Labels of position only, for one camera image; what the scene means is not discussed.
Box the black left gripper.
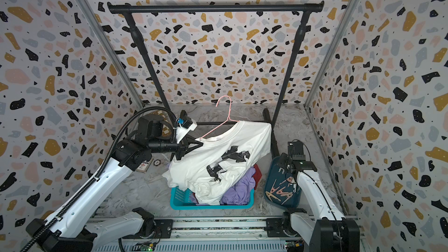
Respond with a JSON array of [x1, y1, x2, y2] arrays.
[[149, 135, 205, 161]]

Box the white printed t-shirt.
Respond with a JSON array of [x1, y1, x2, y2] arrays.
[[162, 121, 272, 205]]

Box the pink wire hanger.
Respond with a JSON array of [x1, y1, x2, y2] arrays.
[[199, 95, 240, 140]]

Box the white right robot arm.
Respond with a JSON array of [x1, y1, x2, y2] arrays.
[[279, 140, 361, 252]]

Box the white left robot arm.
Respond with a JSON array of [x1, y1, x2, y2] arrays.
[[22, 107, 202, 252]]

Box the dark teal clothespin bin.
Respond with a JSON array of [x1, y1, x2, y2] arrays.
[[263, 156, 301, 210]]

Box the red garment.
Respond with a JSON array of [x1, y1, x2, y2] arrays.
[[252, 164, 263, 190]]

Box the small card box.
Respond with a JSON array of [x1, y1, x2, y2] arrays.
[[135, 158, 154, 173]]

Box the teal laundry basket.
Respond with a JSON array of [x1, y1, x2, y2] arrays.
[[170, 187, 254, 211]]

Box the purple garment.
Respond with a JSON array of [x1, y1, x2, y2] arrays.
[[220, 167, 257, 205]]

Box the dark grey clothes rack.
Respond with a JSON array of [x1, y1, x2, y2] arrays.
[[107, 1, 325, 160]]

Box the aluminium corner profile right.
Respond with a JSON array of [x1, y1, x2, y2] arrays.
[[304, 0, 359, 109]]

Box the aluminium corner profile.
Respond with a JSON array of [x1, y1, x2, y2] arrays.
[[75, 0, 144, 109], [304, 0, 359, 109]]

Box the aluminium corner profile left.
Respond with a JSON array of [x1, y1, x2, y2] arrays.
[[75, 0, 144, 109]]

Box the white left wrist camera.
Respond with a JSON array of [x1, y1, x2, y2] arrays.
[[176, 110, 197, 143]]

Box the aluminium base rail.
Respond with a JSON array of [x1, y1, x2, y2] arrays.
[[97, 217, 304, 252]]

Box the black corrugated cable conduit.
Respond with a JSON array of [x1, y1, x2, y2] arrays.
[[19, 106, 177, 252]]

